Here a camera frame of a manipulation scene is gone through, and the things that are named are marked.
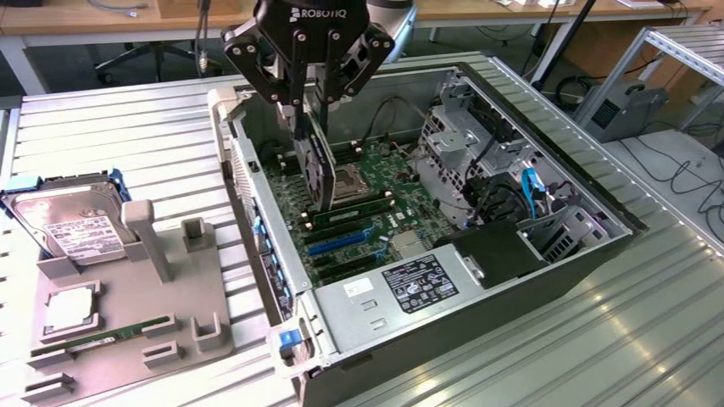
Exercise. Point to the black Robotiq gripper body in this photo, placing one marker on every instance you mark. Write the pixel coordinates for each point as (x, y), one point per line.
(316, 17)

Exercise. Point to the aluminium profile frame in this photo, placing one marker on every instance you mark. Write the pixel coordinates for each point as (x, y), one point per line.
(679, 46)

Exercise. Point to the graphics card with metal bracket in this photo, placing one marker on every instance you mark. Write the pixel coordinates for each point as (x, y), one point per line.
(316, 169)

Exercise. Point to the blue expansion slot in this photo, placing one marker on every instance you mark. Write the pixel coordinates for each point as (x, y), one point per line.
(335, 246)

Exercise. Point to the green RAM stick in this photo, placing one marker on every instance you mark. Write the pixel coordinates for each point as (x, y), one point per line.
(101, 337)
(356, 214)

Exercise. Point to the silver drive cage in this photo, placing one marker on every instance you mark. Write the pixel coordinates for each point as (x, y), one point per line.
(452, 140)

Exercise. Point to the black plastic air shroud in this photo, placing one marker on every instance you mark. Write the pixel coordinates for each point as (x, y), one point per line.
(497, 254)

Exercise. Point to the silver CPU chip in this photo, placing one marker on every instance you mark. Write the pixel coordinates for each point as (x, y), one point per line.
(68, 309)

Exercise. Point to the black slanted pole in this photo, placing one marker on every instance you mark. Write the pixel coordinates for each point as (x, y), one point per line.
(565, 40)

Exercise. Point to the metal CPU socket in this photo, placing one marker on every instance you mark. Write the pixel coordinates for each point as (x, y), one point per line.
(351, 182)

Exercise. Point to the brown box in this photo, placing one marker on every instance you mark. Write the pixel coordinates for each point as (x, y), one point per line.
(181, 8)

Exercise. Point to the green motherboard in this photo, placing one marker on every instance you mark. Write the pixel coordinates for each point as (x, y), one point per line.
(396, 169)

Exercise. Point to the black office chair base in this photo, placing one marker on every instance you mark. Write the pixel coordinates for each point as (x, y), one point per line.
(159, 53)

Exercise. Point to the vented silver disk bay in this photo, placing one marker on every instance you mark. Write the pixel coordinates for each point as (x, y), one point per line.
(565, 233)

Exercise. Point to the wooden desk white frame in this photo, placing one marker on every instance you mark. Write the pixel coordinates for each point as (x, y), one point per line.
(68, 21)
(480, 12)

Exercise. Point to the silver hard disk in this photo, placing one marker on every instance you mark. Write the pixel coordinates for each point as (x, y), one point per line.
(73, 229)

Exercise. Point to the open dark PC case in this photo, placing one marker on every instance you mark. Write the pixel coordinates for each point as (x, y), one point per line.
(480, 352)

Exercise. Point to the grey equipment box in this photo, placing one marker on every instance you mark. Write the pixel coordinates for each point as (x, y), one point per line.
(616, 114)

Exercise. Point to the blue case latch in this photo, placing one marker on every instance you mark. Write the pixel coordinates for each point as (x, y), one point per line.
(288, 339)

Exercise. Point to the silver chipset heatsink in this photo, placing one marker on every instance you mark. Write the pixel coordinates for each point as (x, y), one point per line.
(408, 246)

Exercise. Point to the blue disk caddy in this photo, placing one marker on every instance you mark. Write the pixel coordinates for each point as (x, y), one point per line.
(23, 184)

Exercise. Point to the grey parts rack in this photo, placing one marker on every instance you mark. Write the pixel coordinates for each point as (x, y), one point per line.
(129, 339)

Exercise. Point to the silver power supply unit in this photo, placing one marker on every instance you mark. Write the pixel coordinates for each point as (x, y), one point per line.
(361, 313)

